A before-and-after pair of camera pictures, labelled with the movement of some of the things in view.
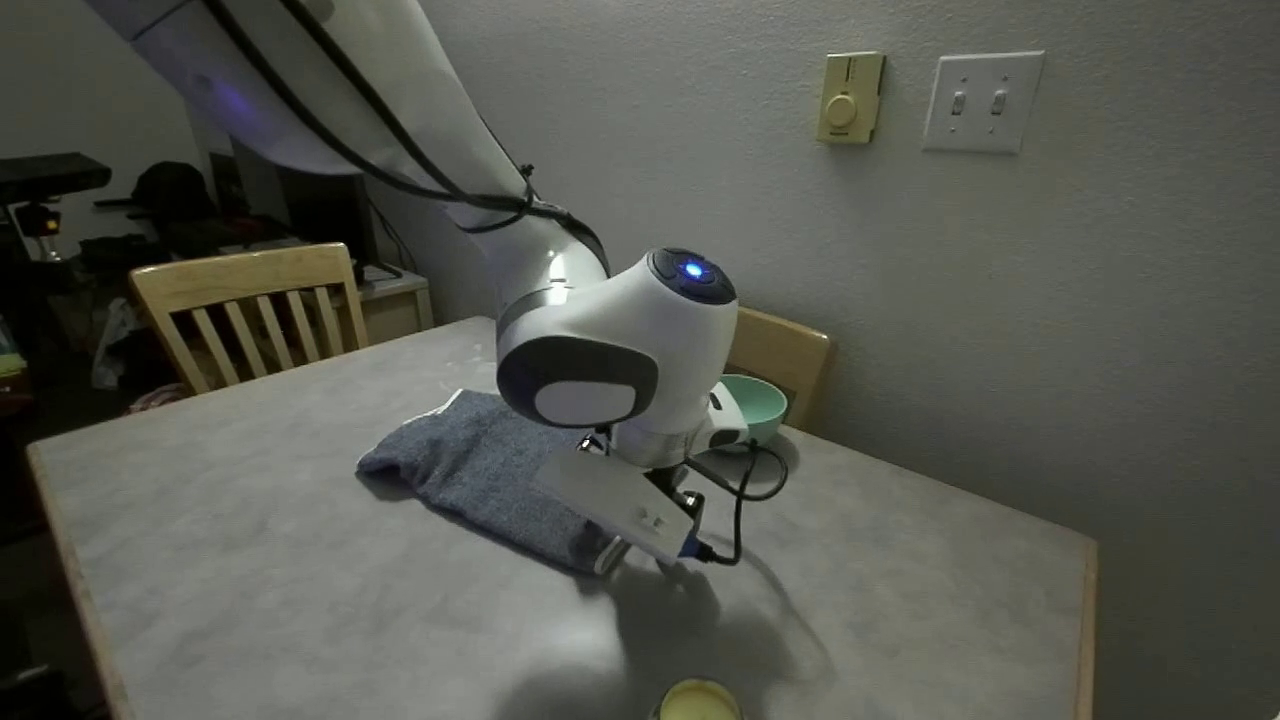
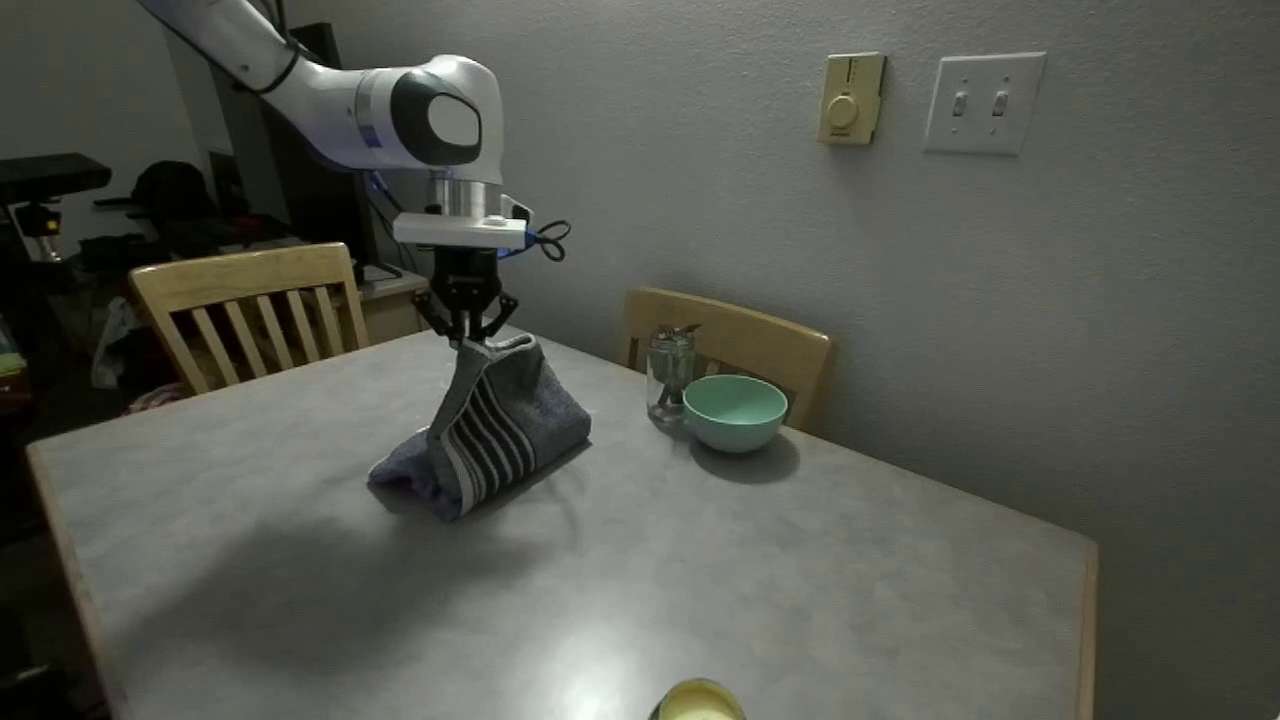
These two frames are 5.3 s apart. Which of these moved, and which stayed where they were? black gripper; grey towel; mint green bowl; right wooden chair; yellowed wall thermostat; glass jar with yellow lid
Moved: grey towel; black gripper
Stayed: yellowed wall thermostat; right wooden chair; glass jar with yellow lid; mint green bowl
